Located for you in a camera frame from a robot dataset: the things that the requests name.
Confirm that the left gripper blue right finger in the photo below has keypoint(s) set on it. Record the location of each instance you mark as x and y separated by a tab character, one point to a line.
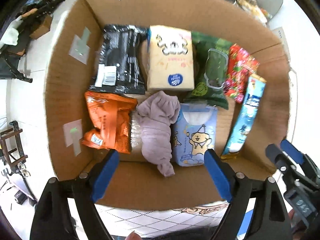
229	184

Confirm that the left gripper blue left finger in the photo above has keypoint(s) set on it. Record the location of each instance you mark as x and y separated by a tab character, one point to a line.
101	175

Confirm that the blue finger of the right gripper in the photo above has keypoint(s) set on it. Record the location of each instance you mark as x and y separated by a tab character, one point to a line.
282	162
291	151

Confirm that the light blue tissue pack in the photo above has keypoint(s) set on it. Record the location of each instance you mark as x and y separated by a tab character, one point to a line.
193	133

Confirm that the orange snack packet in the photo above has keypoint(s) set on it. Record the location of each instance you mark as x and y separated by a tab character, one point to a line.
110	115

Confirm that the blue tube package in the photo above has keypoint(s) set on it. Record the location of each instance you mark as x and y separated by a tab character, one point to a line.
246	117

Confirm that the lilac cloth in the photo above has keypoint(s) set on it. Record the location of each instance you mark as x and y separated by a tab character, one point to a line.
155	115

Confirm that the red floral snack packet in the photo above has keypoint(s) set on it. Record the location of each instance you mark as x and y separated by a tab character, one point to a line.
240	66

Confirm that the black snack packet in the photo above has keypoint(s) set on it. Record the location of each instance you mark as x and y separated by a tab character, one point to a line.
118	69

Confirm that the cream tissue pack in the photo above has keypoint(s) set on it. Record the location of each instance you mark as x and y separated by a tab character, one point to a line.
171	63

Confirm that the dark green snack packet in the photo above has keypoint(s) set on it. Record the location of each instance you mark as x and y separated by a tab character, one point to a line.
212	56

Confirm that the dark wooden rack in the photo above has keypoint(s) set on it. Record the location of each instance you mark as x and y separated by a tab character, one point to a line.
14	159

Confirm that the yellow tissue box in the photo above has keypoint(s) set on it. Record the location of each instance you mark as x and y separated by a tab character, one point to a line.
251	7

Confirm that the small brown cardboard box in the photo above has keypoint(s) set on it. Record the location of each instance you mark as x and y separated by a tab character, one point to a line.
40	27

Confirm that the white goose plush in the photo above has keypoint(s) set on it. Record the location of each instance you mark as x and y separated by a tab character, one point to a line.
10	37

